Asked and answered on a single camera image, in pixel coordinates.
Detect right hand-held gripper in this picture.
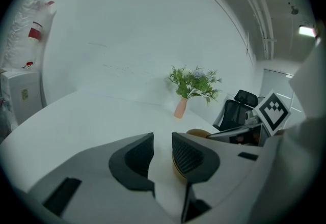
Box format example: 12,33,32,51
206,89,291,147

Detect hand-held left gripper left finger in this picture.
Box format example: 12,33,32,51
27,132,164,223

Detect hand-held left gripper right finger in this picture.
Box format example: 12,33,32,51
171,132,267,223

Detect brown bowl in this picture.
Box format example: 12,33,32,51
186,128,212,140
172,153,189,182

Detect black office chair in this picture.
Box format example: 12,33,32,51
212,89,259,132

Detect pink vase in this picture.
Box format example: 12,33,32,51
174,97,189,119

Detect artificial flower bunch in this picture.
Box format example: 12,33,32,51
168,65,223,106

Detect grey glass door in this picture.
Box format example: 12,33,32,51
262,67,304,122

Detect white ceiling pipes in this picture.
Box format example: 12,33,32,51
252,0,278,60

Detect rectangular ceiling light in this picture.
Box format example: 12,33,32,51
297,24,316,38

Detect white carton box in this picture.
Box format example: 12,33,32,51
0,69,43,129

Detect pile of plastic bags and boxes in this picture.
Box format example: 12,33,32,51
2,0,57,70

